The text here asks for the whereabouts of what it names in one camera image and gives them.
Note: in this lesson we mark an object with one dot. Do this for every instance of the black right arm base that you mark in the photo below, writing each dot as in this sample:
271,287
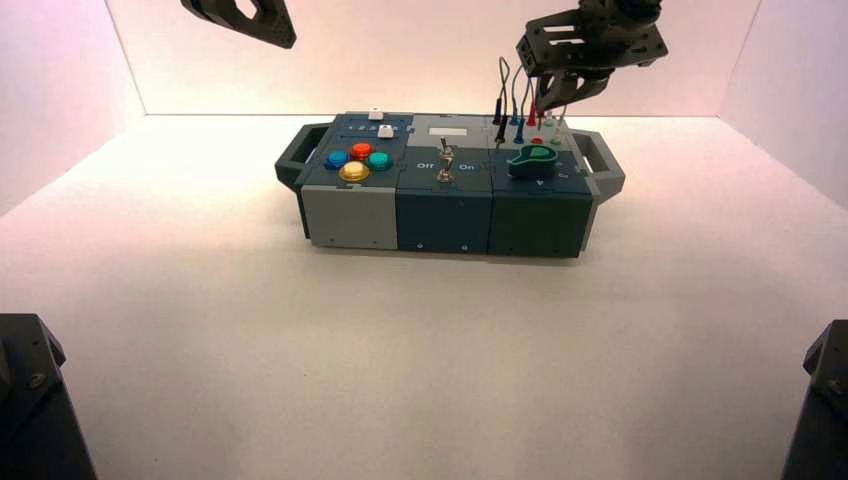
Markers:
825,411

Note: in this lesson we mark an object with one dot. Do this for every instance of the green rotary knob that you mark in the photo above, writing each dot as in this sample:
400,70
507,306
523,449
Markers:
533,162

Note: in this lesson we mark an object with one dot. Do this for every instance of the yellow round push button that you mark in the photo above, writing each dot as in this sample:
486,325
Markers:
354,171

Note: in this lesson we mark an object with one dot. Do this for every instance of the small white slider knob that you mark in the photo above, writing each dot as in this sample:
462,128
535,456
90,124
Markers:
376,113

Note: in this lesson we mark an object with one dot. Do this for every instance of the large white slider knob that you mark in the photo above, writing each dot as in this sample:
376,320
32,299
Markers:
385,132

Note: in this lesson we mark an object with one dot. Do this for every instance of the metal toggle switch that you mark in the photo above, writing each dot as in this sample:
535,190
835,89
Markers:
444,148

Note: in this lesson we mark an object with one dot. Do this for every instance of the small white display window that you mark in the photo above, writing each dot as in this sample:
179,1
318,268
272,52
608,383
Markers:
448,132

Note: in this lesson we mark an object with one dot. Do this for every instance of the green round push button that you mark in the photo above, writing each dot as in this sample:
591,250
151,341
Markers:
379,161

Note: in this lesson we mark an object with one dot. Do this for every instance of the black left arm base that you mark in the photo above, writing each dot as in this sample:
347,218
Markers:
33,411

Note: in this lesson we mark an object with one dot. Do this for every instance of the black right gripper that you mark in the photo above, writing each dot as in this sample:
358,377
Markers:
609,40

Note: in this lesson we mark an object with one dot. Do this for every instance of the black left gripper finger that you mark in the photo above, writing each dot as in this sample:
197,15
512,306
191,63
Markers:
265,22

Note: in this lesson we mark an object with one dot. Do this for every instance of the red round push button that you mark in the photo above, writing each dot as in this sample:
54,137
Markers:
361,150

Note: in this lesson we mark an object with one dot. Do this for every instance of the blue round push button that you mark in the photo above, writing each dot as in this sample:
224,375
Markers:
336,159

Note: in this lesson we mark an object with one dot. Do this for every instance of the grey and teal control box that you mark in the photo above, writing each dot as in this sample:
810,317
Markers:
444,212

